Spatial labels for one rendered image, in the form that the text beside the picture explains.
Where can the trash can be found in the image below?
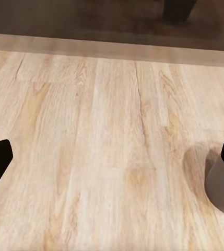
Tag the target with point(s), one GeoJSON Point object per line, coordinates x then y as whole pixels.
{"type": "Point", "coordinates": [214, 184]}

